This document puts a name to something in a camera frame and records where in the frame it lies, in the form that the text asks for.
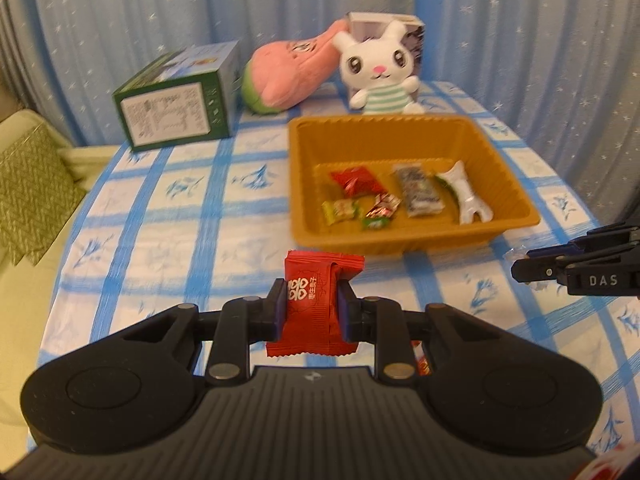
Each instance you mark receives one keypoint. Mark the red crinkled snack packet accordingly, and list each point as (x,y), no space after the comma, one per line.
(357,180)

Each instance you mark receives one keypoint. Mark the white green snack packet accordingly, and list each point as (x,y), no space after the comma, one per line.
(465,195)

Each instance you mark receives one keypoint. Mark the blue star curtain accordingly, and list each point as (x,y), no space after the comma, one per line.
(150,10)

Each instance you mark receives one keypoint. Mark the pink plush toy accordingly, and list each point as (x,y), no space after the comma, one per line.
(285,70)

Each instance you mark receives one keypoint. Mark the yellow plastic tray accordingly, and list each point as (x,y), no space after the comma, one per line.
(305,185)

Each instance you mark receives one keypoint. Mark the small red packet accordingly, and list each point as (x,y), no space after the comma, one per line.
(424,362)

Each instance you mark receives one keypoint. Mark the white bunny plush toy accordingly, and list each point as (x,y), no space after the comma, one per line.
(375,70)

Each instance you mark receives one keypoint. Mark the light green sofa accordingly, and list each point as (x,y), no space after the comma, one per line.
(30,310)

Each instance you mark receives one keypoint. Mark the large red snack packet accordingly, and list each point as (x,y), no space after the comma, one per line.
(312,320)

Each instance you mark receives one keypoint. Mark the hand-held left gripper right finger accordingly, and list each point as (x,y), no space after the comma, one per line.
(343,310)

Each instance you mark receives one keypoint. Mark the dark red foil candy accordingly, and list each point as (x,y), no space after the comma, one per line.
(381,210)

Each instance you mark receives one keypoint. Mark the grey printed box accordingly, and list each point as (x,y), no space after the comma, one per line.
(415,40)

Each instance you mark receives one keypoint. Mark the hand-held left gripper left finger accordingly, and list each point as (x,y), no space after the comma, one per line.
(280,310)

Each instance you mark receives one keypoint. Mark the green and white carton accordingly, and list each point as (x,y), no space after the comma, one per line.
(170,110)

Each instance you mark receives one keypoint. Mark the blue checked tablecloth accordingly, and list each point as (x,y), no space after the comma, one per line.
(175,260)

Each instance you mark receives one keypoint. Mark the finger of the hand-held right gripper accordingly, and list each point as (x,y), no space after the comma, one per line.
(537,270)
(550,252)

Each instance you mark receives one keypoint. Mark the green zigzag cushion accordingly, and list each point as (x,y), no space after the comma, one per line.
(30,185)

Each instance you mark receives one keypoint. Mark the yellow green candy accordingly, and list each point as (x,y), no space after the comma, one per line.
(340,210)

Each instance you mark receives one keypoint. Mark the grey blue snack packet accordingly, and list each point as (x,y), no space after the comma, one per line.
(417,190)

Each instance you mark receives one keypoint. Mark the red white packet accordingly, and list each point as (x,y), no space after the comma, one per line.
(600,470)

